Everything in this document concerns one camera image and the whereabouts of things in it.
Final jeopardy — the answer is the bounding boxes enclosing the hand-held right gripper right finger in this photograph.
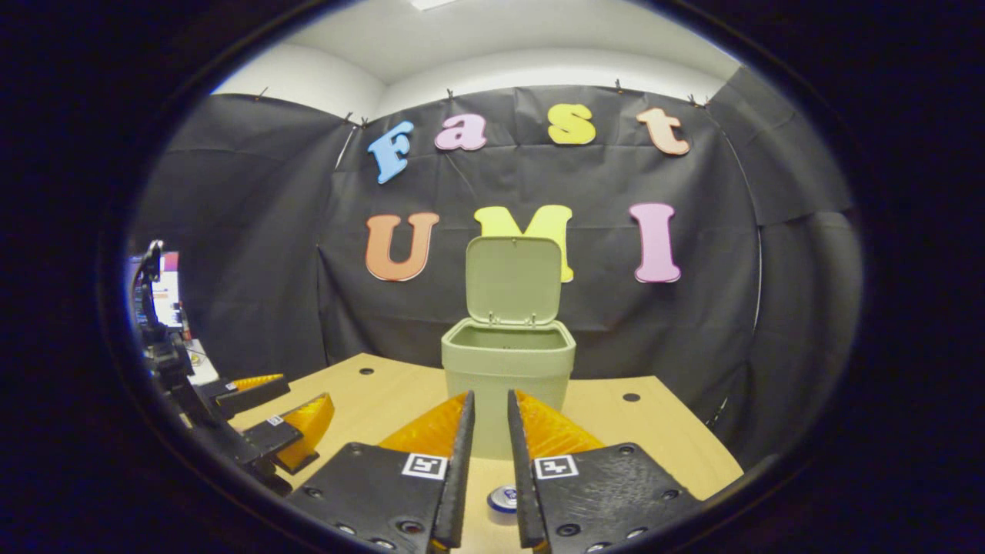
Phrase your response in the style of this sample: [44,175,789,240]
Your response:
[507,389,705,553]

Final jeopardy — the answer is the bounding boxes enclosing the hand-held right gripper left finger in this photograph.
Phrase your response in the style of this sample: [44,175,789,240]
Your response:
[286,390,476,553]

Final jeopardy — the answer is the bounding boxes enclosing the green desktop garbage bin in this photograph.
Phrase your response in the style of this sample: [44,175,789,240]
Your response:
[441,235,577,461]

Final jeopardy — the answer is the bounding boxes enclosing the wooden desktop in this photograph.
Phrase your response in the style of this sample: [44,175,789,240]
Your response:
[181,352,746,554]

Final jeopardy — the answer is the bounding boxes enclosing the white side table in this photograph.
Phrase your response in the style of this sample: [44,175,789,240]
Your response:
[185,339,220,385]

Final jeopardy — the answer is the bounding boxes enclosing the computer monitor screen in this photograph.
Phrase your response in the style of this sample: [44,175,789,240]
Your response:
[150,252,185,332]

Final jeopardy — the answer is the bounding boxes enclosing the black backdrop cloth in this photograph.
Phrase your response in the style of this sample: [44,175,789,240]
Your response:
[127,65,863,470]

